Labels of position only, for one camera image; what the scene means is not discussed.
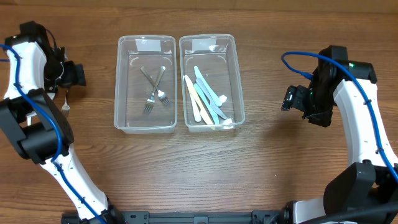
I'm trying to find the black handled metal fork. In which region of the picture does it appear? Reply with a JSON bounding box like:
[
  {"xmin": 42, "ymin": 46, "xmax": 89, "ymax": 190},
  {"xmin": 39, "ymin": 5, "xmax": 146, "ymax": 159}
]
[{"xmin": 61, "ymin": 88, "xmax": 70, "ymax": 118}]

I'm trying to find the long metal fork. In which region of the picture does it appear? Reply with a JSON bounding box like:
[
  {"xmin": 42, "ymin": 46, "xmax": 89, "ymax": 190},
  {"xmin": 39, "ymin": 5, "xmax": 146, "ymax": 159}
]
[{"xmin": 142, "ymin": 65, "xmax": 167, "ymax": 115}]

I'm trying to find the white plastic knife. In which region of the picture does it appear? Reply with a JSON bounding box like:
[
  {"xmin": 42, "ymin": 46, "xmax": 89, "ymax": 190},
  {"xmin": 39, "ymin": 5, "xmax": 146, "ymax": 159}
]
[
  {"xmin": 183, "ymin": 75, "xmax": 201, "ymax": 123},
  {"xmin": 194, "ymin": 66, "xmax": 222, "ymax": 107},
  {"xmin": 196, "ymin": 78, "xmax": 227, "ymax": 119}
]

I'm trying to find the short metal fork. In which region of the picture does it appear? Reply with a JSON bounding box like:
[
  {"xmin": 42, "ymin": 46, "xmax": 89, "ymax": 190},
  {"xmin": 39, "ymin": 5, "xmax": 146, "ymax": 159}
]
[{"xmin": 140, "ymin": 66, "xmax": 172, "ymax": 106}]

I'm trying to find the cream yellow plastic knife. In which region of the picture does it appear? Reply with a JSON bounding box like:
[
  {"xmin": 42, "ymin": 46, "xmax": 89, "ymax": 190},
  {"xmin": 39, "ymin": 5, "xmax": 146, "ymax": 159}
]
[{"xmin": 183, "ymin": 75, "xmax": 216, "ymax": 133}]

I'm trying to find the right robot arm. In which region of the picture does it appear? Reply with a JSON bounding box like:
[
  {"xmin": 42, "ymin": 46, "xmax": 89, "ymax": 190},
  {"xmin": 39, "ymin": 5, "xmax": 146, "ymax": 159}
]
[{"xmin": 279, "ymin": 45, "xmax": 397, "ymax": 223}]

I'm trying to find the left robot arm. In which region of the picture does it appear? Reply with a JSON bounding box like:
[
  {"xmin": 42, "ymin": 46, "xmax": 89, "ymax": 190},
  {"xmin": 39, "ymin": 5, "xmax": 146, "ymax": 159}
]
[{"xmin": 1, "ymin": 21, "xmax": 125, "ymax": 223}]

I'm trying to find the left clear plastic container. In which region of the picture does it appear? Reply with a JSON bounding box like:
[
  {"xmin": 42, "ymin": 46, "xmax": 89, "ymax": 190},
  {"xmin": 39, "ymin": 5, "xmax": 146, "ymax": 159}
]
[{"xmin": 114, "ymin": 35, "xmax": 177, "ymax": 134}]

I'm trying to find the clear plastic container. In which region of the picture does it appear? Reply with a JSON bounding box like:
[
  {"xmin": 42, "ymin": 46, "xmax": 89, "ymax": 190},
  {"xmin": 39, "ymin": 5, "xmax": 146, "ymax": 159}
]
[
  {"xmin": 114, "ymin": 35, "xmax": 177, "ymax": 134},
  {"xmin": 179, "ymin": 34, "xmax": 245, "ymax": 132}
]

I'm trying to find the right clear plastic container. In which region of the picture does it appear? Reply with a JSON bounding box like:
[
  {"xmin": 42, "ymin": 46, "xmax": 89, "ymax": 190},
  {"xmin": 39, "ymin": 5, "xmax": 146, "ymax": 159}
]
[{"xmin": 179, "ymin": 34, "xmax": 245, "ymax": 132}]

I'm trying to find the light blue plastic knife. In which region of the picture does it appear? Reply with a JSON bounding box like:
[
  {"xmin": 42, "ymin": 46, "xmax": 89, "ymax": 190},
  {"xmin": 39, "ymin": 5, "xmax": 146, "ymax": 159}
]
[{"xmin": 193, "ymin": 83, "xmax": 220, "ymax": 124}]

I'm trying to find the left blue cable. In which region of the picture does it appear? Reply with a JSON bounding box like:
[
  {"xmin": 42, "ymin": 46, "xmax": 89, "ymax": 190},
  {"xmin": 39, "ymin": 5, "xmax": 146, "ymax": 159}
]
[{"xmin": 0, "ymin": 43, "xmax": 108, "ymax": 224}]

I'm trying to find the blue cable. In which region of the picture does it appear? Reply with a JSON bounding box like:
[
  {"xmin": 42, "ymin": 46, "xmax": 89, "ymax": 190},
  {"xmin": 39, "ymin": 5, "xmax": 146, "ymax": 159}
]
[
  {"xmin": 0, "ymin": 43, "xmax": 108, "ymax": 224},
  {"xmin": 280, "ymin": 50, "xmax": 398, "ymax": 184}
]

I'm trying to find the right blue cable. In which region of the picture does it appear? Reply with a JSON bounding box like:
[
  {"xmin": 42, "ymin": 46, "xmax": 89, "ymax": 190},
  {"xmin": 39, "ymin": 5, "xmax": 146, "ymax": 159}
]
[{"xmin": 280, "ymin": 50, "xmax": 398, "ymax": 184}]

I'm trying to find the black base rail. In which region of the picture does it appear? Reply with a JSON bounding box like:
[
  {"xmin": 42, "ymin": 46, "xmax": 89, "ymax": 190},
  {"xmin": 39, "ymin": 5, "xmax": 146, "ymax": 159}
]
[{"xmin": 61, "ymin": 210, "xmax": 293, "ymax": 224}]

